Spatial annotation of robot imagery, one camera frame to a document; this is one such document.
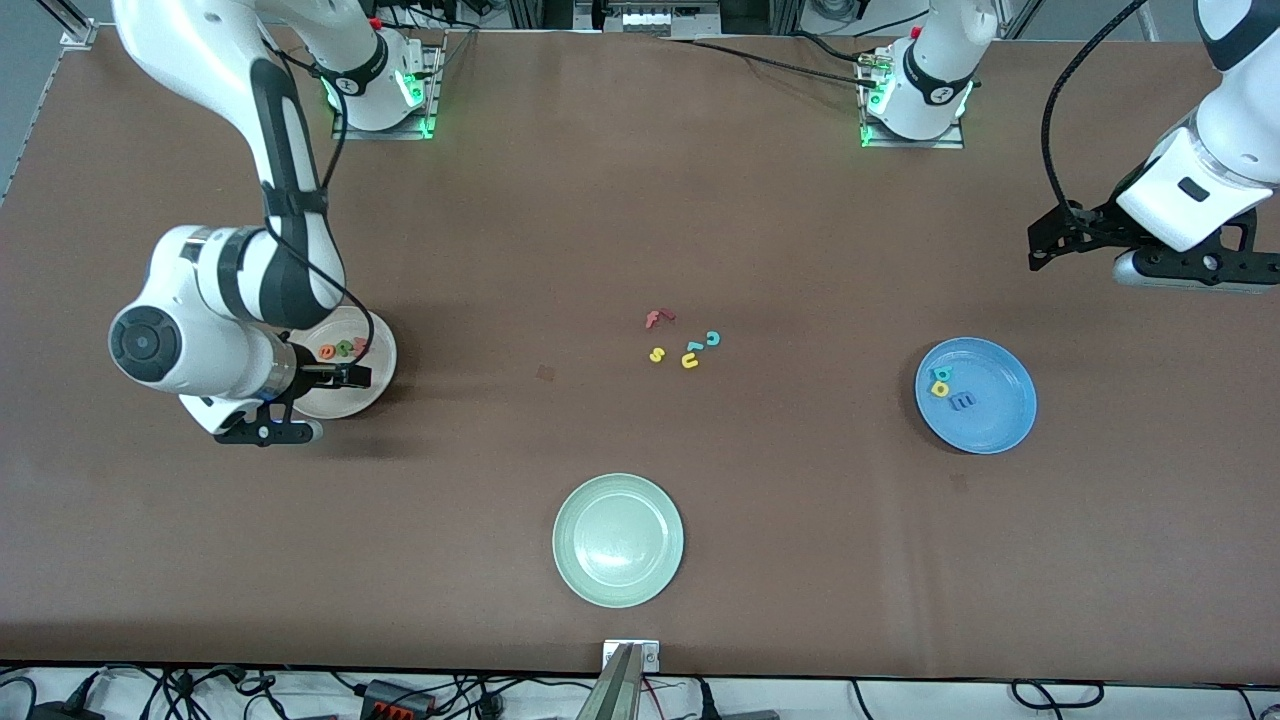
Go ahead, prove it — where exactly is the brown plate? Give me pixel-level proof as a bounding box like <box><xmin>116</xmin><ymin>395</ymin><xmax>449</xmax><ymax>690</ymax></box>
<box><xmin>288</xmin><ymin>306</ymin><xmax>398</xmax><ymax>420</ymax></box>

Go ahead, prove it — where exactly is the blue plate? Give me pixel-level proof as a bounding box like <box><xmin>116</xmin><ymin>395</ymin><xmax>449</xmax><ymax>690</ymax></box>
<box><xmin>915</xmin><ymin>337</ymin><xmax>1038</xmax><ymax>456</ymax></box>

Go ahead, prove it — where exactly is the pale green plate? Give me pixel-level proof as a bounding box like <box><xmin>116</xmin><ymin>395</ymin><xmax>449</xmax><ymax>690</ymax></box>
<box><xmin>552</xmin><ymin>473</ymin><xmax>685</xmax><ymax>609</ymax></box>

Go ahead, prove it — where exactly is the black red power strip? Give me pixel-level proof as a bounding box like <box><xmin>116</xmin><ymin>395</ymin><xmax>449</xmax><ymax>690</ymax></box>
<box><xmin>362</xmin><ymin>680</ymin><xmax>433</xmax><ymax>719</ymax></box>

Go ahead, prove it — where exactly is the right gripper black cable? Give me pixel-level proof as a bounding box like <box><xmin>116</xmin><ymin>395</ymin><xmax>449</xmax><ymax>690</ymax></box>
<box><xmin>262</xmin><ymin>40</ymin><xmax>377</xmax><ymax>373</ymax></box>

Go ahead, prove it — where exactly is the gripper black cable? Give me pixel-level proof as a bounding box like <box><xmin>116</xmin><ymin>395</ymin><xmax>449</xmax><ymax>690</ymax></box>
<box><xmin>1040</xmin><ymin>0</ymin><xmax>1151</xmax><ymax>216</ymax></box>
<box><xmin>262</xmin><ymin>40</ymin><xmax>377</xmax><ymax>373</ymax></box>

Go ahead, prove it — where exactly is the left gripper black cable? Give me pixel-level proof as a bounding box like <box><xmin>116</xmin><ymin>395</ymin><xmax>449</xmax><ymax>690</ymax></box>
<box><xmin>1040</xmin><ymin>0</ymin><xmax>1151</xmax><ymax>216</ymax></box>

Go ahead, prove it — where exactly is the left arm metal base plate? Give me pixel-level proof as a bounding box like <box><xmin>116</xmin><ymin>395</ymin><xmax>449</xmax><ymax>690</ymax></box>
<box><xmin>858</xmin><ymin>45</ymin><xmax>968</xmax><ymax>151</ymax></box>

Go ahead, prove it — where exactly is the black cable on table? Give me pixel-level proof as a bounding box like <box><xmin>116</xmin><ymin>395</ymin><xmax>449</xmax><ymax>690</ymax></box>
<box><xmin>788</xmin><ymin>30</ymin><xmax>881</xmax><ymax>67</ymax></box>
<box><xmin>655</xmin><ymin>33</ymin><xmax>886</xmax><ymax>91</ymax></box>

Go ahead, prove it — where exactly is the metal camera mast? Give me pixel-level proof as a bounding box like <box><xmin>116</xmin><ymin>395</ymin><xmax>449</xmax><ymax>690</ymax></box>
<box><xmin>575</xmin><ymin>640</ymin><xmax>661</xmax><ymax>720</ymax></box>

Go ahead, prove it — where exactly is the metal frame device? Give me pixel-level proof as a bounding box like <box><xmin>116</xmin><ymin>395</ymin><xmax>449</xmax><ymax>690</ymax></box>
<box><xmin>575</xmin><ymin>0</ymin><xmax>723</xmax><ymax>39</ymax></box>

